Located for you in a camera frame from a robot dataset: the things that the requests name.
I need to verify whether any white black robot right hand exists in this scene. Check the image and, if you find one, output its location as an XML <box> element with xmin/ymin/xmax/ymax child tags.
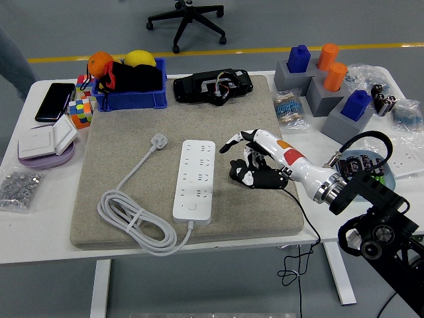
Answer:
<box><xmin>219</xmin><ymin>129</ymin><xmax>336</xmax><ymax>202</ymax></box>

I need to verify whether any black plug with cord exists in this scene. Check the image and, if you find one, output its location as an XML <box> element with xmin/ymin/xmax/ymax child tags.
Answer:
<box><xmin>229</xmin><ymin>158</ymin><xmax>322</xmax><ymax>318</ymax></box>

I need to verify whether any white power strip with cable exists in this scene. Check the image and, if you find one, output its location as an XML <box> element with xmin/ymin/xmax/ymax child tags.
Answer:
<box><xmin>97</xmin><ymin>132</ymin><xmax>217</xmax><ymax>256</ymax></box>

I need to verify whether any clear bag of resistors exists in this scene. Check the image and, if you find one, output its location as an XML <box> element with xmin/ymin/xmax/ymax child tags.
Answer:
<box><xmin>273</xmin><ymin>89</ymin><xmax>311</xmax><ymax>131</ymax></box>

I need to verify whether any grey block holder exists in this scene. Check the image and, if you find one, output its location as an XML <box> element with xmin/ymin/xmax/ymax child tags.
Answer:
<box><xmin>305</xmin><ymin>74</ymin><xmax>348</xmax><ymax>117</ymax></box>
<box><xmin>320</xmin><ymin>95</ymin><xmax>375</xmax><ymax>148</ymax></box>

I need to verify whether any blue square peg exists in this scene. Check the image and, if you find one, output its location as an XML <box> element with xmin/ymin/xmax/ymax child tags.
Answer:
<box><xmin>286</xmin><ymin>44</ymin><xmax>311</xmax><ymax>74</ymax></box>
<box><xmin>340</xmin><ymin>89</ymin><xmax>372</xmax><ymax>123</ymax></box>

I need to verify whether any grey-brown mat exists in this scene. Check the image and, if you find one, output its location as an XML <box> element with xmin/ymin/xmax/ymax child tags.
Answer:
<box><xmin>69</xmin><ymin>74</ymin><xmax>305</xmax><ymax>250</ymax></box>

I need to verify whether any grey block with two holes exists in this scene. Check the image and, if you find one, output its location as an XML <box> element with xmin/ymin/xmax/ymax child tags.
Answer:
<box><xmin>274</xmin><ymin>58</ymin><xmax>321</xmax><ymax>97</ymax></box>

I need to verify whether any orange cylinder peg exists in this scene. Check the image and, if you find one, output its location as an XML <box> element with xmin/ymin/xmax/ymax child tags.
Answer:
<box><xmin>323</xmin><ymin>62</ymin><xmax>348</xmax><ymax>93</ymax></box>
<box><xmin>316</xmin><ymin>42</ymin><xmax>339</xmax><ymax>72</ymax></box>

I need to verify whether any light blue tray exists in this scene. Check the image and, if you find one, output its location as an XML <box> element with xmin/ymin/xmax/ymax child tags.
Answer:
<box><xmin>334</xmin><ymin>149</ymin><xmax>397</xmax><ymax>199</ymax></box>

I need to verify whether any bag of black capacitors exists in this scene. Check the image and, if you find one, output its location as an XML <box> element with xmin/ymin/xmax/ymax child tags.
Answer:
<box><xmin>370</xmin><ymin>83</ymin><xmax>398</xmax><ymax>117</ymax></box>

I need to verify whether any crumpled clear plastic bag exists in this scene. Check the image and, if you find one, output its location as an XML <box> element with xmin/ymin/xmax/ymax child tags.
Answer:
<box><xmin>344</xmin><ymin>63</ymin><xmax>388</xmax><ymax>97</ymax></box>

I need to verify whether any white socket in clear bag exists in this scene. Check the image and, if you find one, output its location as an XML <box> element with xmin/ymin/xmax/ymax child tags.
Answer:
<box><xmin>362</xmin><ymin>132</ymin><xmax>424</xmax><ymax>180</ymax></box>

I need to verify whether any white table leg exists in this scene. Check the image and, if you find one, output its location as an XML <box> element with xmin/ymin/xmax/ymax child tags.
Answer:
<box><xmin>89</xmin><ymin>259</ymin><xmax>112</xmax><ymax>318</ymax></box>
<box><xmin>323</xmin><ymin>241</ymin><xmax>358</xmax><ymax>305</ymax></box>

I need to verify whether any bag of blue resistors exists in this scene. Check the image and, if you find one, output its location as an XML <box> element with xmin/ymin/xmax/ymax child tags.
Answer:
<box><xmin>390</xmin><ymin>98</ymin><xmax>424</xmax><ymax>133</ymax></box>

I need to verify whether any black opened electronic device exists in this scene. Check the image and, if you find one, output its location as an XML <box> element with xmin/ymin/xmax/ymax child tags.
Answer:
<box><xmin>172</xmin><ymin>68</ymin><xmax>254</xmax><ymax>107</ymax></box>

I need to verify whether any blue plastic bin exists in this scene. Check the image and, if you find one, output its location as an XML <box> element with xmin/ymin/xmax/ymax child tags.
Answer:
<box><xmin>91</xmin><ymin>58</ymin><xmax>168</xmax><ymax>112</ymax></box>

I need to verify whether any black office chair base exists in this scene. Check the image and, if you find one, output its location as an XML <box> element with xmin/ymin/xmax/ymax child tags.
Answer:
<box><xmin>146</xmin><ymin>0</ymin><xmax>228</xmax><ymax>54</ymax></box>

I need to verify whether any yellow lemon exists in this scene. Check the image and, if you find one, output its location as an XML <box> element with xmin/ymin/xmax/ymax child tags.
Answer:
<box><xmin>124</xmin><ymin>49</ymin><xmax>157</xmax><ymax>68</ymax></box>

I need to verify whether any orange fruit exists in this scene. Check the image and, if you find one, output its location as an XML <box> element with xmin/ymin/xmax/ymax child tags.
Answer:
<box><xmin>87</xmin><ymin>51</ymin><xmax>115</xmax><ymax>80</ymax></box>

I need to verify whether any colourful puzzle cube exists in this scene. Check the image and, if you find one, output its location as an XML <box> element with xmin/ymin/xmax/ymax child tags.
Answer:
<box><xmin>75</xmin><ymin>74</ymin><xmax>95</xmax><ymax>99</ymax></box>
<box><xmin>68</xmin><ymin>98</ymin><xmax>93</xmax><ymax>130</ymax></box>

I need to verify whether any black smartphone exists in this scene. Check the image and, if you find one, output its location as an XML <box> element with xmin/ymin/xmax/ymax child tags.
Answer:
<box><xmin>34</xmin><ymin>82</ymin><xmax>77</xmax><ymax>123</ymax></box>

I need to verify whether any purple tray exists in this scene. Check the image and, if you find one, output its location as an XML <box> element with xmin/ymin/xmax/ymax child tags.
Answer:
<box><xmin>18</xmin><ymin>124</ymin><xmax>76</xmax><ymax>170</ymax></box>

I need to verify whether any clear bag of metal nuts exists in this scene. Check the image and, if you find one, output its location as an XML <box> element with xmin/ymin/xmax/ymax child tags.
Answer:
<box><xmin>0</xmin><ymin>167</ymin><xmax>46</xmax><ymax>213</ymax></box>

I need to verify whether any person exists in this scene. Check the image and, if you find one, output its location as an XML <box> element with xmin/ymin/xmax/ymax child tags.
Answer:
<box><xmin>0</xmin><ymin>26</ymin><xmax>37</xmax><ymax>103</ymax></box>

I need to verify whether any white wall switch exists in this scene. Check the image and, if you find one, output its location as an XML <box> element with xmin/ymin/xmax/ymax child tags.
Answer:
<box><xmin>18</xmin><ymin>127</ymin><xmax>56</xmax><ymax>160</ymax></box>
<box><xmin>52</xmin><ymin>114</ymin><xmax>79</xmax><ymax>156</ymax></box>

